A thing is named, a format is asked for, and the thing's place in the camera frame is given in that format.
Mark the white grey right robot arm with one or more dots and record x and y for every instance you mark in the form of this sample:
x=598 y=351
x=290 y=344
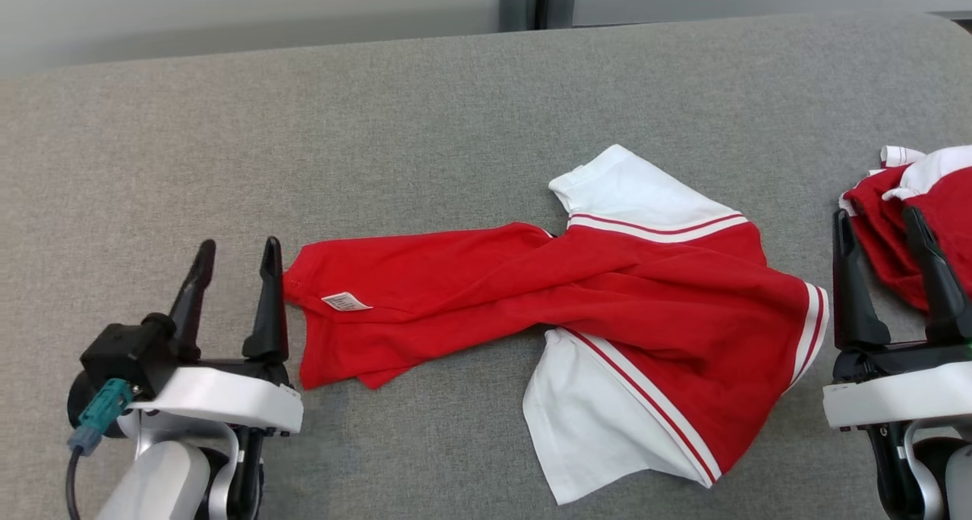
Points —
x=949 y=474

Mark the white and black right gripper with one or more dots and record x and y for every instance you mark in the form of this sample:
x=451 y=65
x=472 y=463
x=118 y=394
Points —
x=896 y=395

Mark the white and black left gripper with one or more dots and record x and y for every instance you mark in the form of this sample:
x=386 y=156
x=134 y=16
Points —
x=228 y=398

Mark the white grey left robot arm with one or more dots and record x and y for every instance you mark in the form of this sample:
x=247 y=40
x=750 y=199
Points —
x=163 y=482

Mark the red shorts with white trim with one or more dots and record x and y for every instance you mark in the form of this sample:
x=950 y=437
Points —
x=881 y=224

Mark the grey partition post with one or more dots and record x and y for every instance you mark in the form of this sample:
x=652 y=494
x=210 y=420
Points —
x=520 y=0

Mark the red and white basketball jersey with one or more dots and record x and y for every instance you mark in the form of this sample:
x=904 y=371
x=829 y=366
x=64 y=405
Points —
x=645 y=300

